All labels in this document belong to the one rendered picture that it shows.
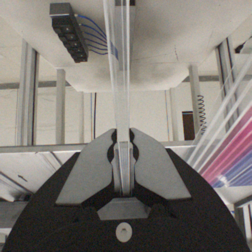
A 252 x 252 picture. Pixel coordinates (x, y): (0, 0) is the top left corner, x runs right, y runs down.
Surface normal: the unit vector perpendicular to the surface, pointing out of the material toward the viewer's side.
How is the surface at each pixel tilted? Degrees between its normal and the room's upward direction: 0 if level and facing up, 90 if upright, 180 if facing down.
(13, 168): 43
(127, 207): 133
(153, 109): 90
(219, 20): 0
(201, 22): 0
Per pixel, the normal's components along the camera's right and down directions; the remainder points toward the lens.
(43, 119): 0.01, -0.10
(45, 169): 0.04, 0.66
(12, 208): -0.02, -0.75
